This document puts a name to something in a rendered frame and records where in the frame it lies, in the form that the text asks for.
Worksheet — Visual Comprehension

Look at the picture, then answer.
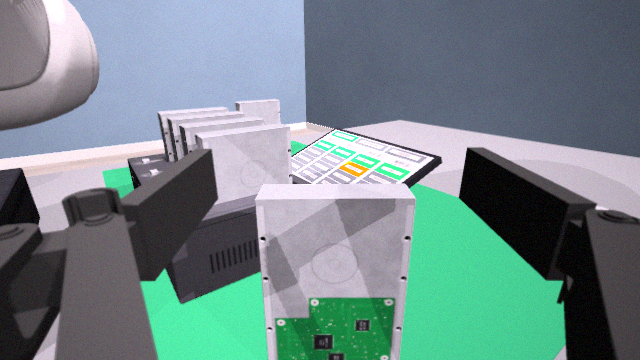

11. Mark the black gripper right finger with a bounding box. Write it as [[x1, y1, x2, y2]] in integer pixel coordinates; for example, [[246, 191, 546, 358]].
[[459, 147, 640, 360]]

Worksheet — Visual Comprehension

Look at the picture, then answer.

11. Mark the black-framed status screen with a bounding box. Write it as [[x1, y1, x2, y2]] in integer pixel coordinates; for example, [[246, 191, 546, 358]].
[[292, 128, 442, 189]]

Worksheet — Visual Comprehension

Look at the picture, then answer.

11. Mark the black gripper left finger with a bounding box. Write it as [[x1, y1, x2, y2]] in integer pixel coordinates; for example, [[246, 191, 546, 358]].
[[0, 149, 218, 360]]

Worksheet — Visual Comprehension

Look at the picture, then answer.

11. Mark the grey hard drive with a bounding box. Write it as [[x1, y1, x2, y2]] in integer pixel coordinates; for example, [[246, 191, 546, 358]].
[[235, 99, 281, 125], [195, 123, 293, 205], [179, 117, 265, 156], [157, 107, 229, 162], [255, 184, 416, 360], [167, 111, 245, 162]]

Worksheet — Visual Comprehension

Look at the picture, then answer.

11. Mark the green flat mat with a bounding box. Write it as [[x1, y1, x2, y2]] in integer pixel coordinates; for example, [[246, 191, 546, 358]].
[[141, 183, 566, 360]]

